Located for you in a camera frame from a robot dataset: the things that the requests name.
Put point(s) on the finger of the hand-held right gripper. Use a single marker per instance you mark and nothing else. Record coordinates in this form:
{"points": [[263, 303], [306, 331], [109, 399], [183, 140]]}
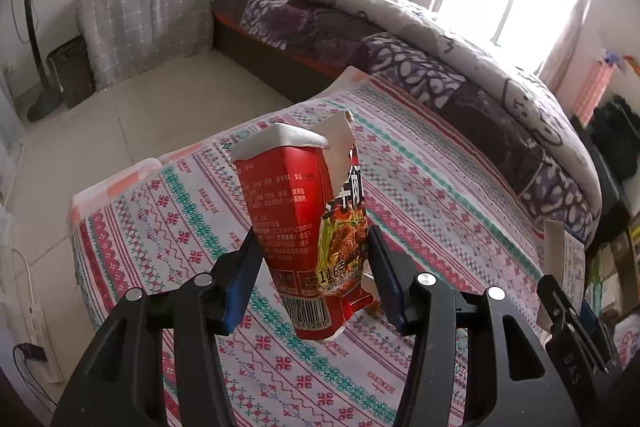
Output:
{"points": [[590, 317], [557, 307]]}

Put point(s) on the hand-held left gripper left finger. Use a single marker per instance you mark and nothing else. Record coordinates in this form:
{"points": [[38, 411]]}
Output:
{"points": [[242, 287]]}

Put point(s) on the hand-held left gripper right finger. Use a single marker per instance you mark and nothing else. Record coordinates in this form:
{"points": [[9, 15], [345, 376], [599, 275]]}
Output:
{"points": [[385, 287]]}

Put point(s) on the white patterned box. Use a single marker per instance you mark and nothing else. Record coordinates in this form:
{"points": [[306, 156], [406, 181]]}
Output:
{"points": [[565, 267]]}

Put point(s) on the red torn noodle cup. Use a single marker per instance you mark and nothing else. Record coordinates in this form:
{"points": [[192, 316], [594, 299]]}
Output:
{"points": [[290, 207]]}

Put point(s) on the round printed cushion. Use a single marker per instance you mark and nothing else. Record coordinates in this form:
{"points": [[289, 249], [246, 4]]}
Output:
{"points": [[629, 337]]}

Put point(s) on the wooden bookshelf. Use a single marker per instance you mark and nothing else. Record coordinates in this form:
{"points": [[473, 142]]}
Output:
{"points": [[622, 257]]}

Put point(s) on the black clothing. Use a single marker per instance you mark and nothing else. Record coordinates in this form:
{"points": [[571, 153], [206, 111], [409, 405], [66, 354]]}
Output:
{"points": [[615, 132]]}

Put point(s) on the white power strip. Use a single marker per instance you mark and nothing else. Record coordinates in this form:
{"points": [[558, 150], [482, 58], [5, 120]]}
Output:
{"points": [[40, 337]]}

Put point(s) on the pink checked cloth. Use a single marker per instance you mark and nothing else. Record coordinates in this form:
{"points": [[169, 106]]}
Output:
{"points": [[592, 89]]}

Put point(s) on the black plug adapter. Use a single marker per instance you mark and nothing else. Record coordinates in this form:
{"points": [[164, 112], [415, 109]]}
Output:
{"points": [[30, 352]]}

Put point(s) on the bed with patterned duvet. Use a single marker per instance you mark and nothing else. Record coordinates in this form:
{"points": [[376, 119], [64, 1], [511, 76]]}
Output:
{"points": [[400, 22]]}

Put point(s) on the black plastic bin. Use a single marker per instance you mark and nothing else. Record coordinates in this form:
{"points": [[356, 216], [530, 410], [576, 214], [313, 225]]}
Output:
{"points": [[70, 72]]}

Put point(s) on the grey checked covered nightstand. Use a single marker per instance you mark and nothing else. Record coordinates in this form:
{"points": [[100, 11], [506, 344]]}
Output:
{"points": [[145, 17]]}

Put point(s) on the black standing fan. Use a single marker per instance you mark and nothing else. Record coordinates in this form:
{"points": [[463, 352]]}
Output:
{"points": [[34, 47]]}

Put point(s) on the dark bed frame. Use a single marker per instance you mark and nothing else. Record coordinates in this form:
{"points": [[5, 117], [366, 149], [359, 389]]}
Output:
{"points": [[260, 52]]}

